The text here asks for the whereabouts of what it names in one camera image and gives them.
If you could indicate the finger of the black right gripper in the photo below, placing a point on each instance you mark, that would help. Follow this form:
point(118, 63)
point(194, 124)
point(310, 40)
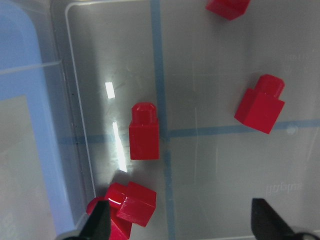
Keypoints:
point(266, 223)

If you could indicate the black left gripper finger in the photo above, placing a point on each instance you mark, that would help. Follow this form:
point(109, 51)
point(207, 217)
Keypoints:
point(98, 225)

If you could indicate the red block underneath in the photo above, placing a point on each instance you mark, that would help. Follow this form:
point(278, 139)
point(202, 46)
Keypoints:
point(120, 229)

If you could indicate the red block in box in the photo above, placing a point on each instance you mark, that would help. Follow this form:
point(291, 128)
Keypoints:
point(133, 202)

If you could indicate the blue plastic tray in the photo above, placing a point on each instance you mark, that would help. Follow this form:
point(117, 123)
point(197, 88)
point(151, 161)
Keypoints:
point(34, 204)

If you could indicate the red block middle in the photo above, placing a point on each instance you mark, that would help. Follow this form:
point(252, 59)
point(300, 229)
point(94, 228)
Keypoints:
point(144, 132)

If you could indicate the red block right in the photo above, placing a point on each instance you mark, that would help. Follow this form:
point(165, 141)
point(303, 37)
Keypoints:
point(261, 106)

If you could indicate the clear plastic storage box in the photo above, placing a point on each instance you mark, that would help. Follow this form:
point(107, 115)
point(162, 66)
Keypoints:
point(195, 67)

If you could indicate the red block top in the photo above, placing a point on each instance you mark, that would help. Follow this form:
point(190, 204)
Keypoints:
point(228, 9)

